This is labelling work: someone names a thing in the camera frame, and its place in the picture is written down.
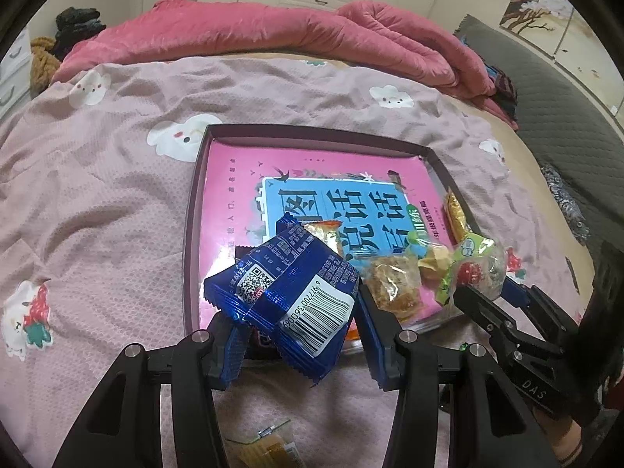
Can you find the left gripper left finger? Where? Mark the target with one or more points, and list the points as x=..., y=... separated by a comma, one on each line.
x=120, y=423

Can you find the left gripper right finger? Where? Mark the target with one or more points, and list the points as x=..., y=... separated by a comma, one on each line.
x=490, y=424

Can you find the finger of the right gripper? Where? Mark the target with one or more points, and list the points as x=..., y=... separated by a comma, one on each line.
x=540, y=308
x=498, y=325

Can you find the green milk candy packet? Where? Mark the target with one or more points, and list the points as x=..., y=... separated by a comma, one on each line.
x=476, y=261

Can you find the yellow cartoon snack packet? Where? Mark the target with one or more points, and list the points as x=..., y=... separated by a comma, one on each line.
x=458, y=222

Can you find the clear pastry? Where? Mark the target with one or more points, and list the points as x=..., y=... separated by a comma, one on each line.
x=395, y=283

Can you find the small yellow cracker packet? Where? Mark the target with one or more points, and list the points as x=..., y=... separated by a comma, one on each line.
x=273, y=446

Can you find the blue foil snack packet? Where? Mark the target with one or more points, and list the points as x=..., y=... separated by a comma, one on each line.
x=295, y=290

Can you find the brown Snickers bar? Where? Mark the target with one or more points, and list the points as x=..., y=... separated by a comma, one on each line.
x=259, y=341

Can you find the orange-ended clear cake packet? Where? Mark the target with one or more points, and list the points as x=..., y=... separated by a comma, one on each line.
x=328, y=232

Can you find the person's right hand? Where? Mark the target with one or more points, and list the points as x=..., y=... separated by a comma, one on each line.
x=564, y=436

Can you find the grey patterned cloth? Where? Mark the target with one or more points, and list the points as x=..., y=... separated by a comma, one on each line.
x=568, y=206

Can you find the dark shallow box tray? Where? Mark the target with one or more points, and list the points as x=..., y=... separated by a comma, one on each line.
x=198, y=311

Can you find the grey quilted headboard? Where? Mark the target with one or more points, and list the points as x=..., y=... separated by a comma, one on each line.
x=562, y=128

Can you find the pink blue children's book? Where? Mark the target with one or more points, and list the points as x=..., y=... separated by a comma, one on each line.
x=383, y=201

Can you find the dark clothes near headboard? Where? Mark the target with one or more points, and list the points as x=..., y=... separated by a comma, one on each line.
x=505, y=92

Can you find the pink printed bed sheet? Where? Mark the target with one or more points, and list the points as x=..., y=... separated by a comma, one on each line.
x=93, y=209

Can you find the pink fleece blanket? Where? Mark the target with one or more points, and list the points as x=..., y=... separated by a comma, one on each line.
x=371, y=33

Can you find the brown knitted plush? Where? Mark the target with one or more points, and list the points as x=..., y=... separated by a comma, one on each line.
x=44, y=64

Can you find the white drawer chest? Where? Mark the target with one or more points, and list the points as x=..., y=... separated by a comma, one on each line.
x=15, y=82

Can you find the dark folded clothes pile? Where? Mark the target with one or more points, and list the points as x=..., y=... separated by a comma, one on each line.
x=73, y=26

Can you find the tree wall painting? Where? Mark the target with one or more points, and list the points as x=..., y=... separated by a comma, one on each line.
x=542, y=23

